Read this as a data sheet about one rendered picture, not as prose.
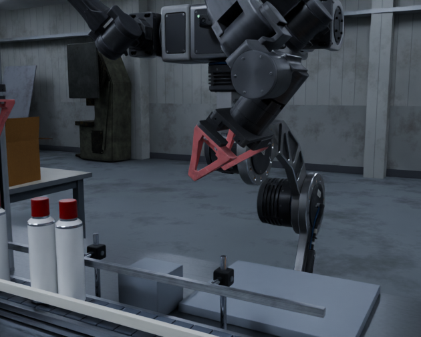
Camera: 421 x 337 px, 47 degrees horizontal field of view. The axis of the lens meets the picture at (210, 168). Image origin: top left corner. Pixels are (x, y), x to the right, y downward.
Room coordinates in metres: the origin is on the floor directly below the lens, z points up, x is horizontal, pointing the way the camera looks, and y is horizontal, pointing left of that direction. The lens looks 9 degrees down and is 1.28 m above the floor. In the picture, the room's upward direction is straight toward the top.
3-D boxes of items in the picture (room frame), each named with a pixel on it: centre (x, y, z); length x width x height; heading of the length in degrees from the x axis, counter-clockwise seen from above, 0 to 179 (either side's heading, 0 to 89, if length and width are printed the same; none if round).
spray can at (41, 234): (0.91, 0.33, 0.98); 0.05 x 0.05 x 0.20
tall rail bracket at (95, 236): (0.96, 0.25, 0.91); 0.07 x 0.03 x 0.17; 152
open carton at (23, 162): (2.78, 1.22, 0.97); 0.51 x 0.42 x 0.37; 157
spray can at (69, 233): (0.89, 0.27, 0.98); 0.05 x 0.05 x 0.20
